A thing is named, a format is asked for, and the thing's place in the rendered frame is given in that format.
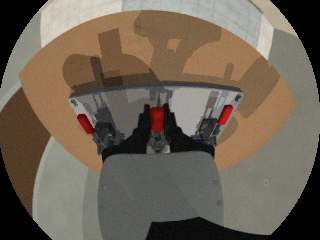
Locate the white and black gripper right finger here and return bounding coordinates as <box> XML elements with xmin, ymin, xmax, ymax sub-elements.
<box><xmin>163</xmin><ymin>103</ymin><xmax>215</xmax><ymax>158</ymax></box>

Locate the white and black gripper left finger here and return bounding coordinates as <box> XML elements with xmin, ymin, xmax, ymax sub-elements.
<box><xmin>102</xmin><ymin>104</ymin><xmax>151</xmax><ymax>163</ymax></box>

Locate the blue flat metal plate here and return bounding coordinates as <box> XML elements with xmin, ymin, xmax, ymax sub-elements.
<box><xmin>193</xmin><ymin>137</ymin><xmax>205</xmax><ymax>143</ymax></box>

